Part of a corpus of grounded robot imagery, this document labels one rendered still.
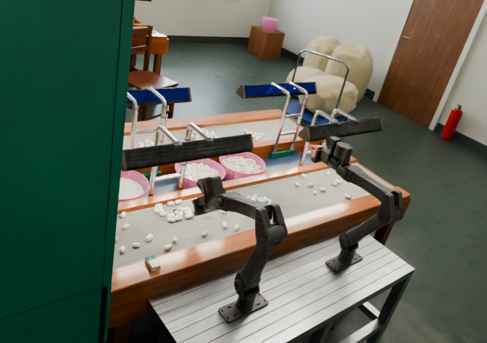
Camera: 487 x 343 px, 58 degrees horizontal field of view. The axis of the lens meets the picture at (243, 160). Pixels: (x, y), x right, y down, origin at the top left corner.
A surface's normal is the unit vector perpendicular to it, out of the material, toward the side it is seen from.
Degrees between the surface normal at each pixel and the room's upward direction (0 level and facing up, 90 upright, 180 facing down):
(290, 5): 90
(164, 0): 90
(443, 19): 90
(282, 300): 0
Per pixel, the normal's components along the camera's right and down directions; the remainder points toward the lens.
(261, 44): -0.77, 0.15
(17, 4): 0.58, 0.48
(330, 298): 0.20, -0.87
